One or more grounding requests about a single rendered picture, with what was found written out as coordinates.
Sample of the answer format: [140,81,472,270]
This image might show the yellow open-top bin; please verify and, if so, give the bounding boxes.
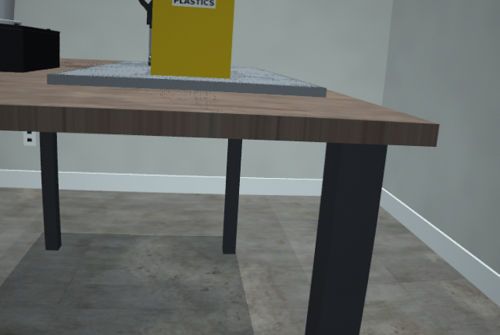
[151,0,234,79]

